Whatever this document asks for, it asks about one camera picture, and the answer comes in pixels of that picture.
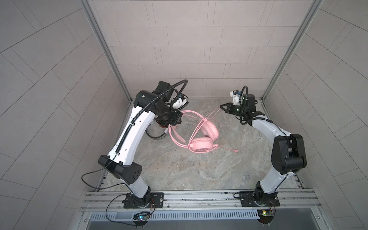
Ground circuit board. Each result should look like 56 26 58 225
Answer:
133 211 150 221
257 209 274 224

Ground pink headphones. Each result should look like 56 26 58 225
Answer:
168 110 219 153

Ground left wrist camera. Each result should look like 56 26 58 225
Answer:
153 81 189 111

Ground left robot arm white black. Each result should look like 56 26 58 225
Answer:
98 89 188 208

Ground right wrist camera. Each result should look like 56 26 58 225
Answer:
231 90 241 105

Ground right circuit board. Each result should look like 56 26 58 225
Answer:
257 209 274 224

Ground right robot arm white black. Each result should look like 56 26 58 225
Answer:
220 90 307 207

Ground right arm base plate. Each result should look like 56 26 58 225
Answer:
237 191 280 207

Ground aluminium mounting rail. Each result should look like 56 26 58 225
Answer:
79 188 321 211

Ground ventilation grille strip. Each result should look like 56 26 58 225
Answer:
90 209 260 221

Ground white black headphones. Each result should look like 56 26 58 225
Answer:
145 121 168 140

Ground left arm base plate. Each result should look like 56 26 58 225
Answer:
122 192 164 209

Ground left circuit board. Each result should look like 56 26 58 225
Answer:
133 211 150 221

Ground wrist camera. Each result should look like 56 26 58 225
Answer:
231 90 241 105
153 81 189 111

